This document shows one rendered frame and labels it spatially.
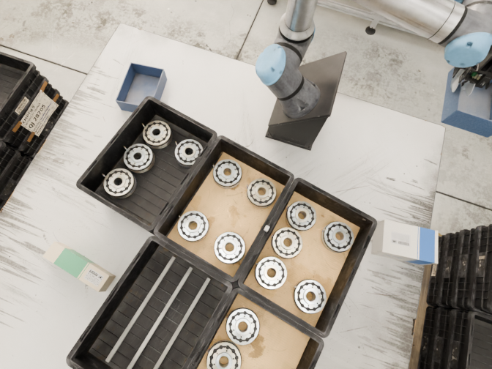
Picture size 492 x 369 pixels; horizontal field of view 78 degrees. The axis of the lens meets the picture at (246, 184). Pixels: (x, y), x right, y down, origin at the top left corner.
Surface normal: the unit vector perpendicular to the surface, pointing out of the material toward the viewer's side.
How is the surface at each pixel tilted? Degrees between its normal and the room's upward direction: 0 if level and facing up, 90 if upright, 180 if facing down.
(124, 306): 0
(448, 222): 0
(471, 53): 97
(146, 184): 0
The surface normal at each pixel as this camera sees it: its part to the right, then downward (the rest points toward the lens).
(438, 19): -0.23, 0.55
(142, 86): 0.04, -0.31
